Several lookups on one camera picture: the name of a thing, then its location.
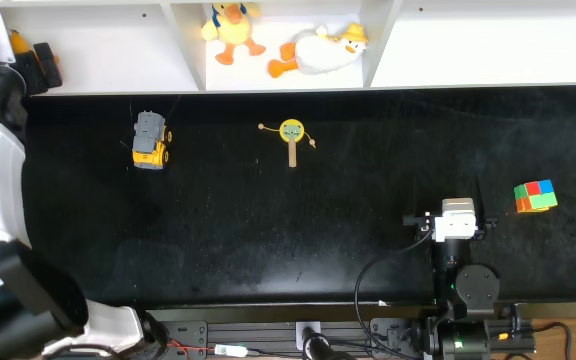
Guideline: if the black cable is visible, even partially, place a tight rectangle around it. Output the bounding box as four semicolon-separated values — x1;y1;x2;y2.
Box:
353;227;437;359

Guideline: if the grey and yellow toy truck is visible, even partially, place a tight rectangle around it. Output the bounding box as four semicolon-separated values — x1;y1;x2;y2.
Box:
131;111;174;171

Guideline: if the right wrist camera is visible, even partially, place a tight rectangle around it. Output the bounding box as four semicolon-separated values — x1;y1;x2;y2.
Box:
433;197;479;243

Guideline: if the many-coloured puzzle cube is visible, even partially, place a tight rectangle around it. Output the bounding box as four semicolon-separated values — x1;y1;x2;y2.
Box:
513;179;559;214

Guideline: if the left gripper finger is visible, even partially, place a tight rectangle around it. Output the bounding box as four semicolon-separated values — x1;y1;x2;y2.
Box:
14;49;50;97
32;42;64;90

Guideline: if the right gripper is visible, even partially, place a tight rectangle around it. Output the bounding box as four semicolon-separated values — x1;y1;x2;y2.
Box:
401;174;499;243

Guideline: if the white shelf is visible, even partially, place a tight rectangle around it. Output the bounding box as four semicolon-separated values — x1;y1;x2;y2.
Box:
0;0;576;97

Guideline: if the yellow rattle drum toy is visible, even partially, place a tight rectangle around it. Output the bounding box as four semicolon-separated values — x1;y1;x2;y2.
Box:
257;118;317;169

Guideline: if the mounting rail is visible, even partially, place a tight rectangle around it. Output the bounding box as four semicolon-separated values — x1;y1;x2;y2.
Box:
140;302;539;360

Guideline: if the orange dinosaur toy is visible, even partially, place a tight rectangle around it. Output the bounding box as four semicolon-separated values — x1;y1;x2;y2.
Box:
8;29;62;66

